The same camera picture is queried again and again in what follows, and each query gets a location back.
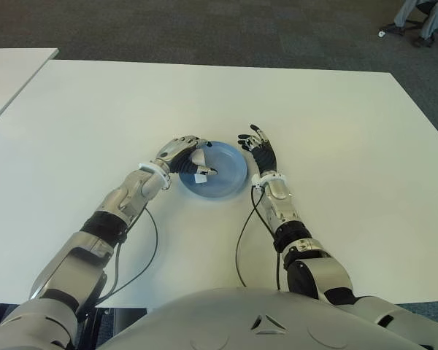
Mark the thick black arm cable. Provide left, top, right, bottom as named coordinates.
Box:
left=91, top=218, right=131, bottom=311
left=255, top=192, right=284, bottom=292

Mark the person in grey trousers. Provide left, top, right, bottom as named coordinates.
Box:
left=393, top=0, right=438, bottom=47

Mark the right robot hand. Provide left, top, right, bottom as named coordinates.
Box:
left=237, top=123, right=278, bottom=179

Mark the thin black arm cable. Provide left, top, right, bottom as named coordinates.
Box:
left=94, top=206, right=158, bottom=303
left=234, top=187, right=260, bottom=289

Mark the blue round plate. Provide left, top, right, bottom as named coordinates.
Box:
left=177, top=140, right=248, bottom=201

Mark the grey robot torso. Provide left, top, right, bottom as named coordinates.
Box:
left=94, top=287, right=424, bottom=350

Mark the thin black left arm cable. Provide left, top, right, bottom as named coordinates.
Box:
left=94, top=206, right=158, bottom=303

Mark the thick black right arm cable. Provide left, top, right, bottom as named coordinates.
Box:
left=255, top=192, right=284, bottom=292

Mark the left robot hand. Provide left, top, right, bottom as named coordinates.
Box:
left=155, top=134, right=218, bottom=178

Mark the black table leg frame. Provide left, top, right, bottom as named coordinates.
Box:
left=80, top=308, right=147, bottom=350

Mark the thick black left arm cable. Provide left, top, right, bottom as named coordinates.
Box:
left=91, top=218, right=131, bottom=311

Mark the white office table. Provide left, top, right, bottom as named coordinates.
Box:
left=0, top=47, right=59, bottom=131

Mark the black office chair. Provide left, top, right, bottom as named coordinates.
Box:
left=378, top=16, right=438, bottom=44

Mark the white cube charger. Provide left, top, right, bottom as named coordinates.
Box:
left=189, top=147, right=209, bottom=184

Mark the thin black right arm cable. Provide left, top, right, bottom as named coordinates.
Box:
left=234, top=187, right=260, bottom=289

